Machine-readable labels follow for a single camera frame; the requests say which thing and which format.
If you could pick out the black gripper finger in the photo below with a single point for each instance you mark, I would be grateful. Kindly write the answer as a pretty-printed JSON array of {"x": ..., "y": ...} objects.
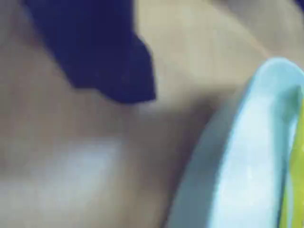
[{"x": 102, "y": 52}]

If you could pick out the teal round plate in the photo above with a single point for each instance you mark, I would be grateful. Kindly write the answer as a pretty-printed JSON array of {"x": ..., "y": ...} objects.
[{"x": 249, "y": 142}]

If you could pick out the yellow stick packet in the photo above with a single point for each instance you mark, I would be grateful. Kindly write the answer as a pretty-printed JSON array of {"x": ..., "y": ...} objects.
[{"x": 298, "y": 133}]

